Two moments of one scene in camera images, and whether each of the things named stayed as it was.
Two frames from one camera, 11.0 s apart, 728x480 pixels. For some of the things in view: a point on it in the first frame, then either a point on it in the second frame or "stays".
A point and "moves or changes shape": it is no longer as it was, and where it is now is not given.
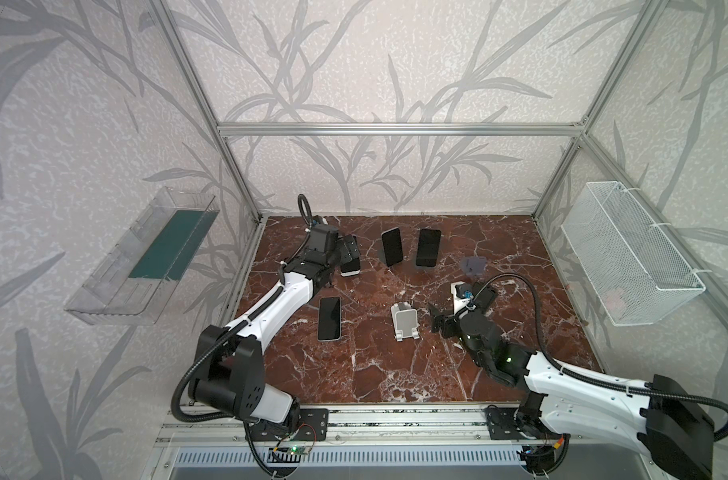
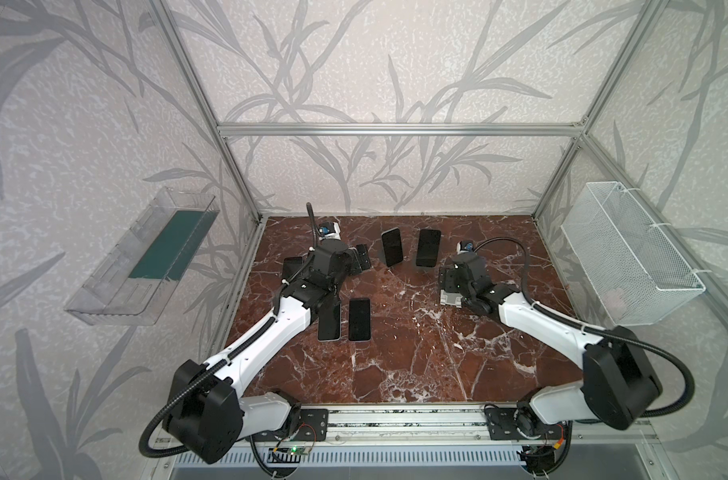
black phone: [392, 246] stays
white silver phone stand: [404, 321] → [450, 298]
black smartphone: [329, 319] stays
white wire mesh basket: [636, 271] stays
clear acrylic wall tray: [135, 281] stays
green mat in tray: [173, 250] stays
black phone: [428, 247] stays
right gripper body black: [451, 324] → [451, 282]
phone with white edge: [350, 268] moves or changes shape
